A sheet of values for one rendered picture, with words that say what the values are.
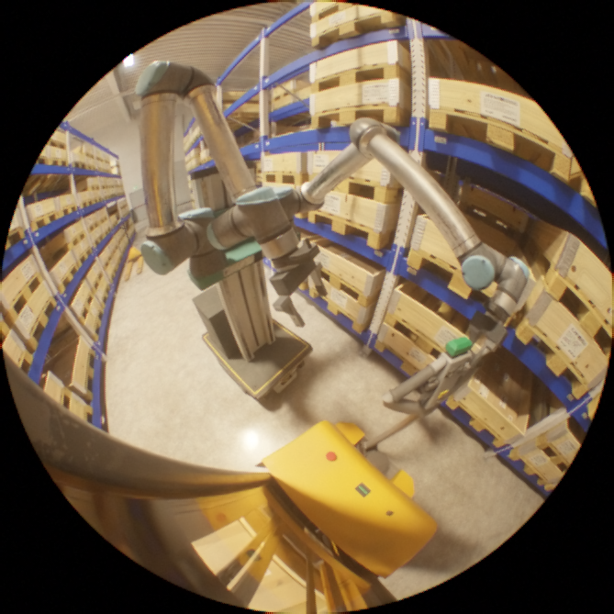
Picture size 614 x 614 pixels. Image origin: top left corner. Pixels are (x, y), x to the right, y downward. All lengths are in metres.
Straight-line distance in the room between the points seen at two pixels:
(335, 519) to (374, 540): 0.20
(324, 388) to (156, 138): 2.01
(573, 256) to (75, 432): 1.43
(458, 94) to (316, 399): 2.43
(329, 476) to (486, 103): 1.81
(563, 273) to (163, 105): 1.66
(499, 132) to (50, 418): 1.37
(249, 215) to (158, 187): 0.34
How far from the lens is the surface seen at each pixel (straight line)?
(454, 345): 0.54
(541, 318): 1.36
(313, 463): 0.86
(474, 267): 0.53
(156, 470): 0.22
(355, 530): 0.93
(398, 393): 0.52
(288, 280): 0.46
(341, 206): 1.60
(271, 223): 0.44
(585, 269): 1.34
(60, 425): 0.15
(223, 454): 1.89
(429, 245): 1.28
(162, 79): 0.70
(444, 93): 1.35
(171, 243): 0.71
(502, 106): 1.30
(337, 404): 1.88
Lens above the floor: 1.75
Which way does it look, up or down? 42 degrees down
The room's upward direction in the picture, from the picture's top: straight up
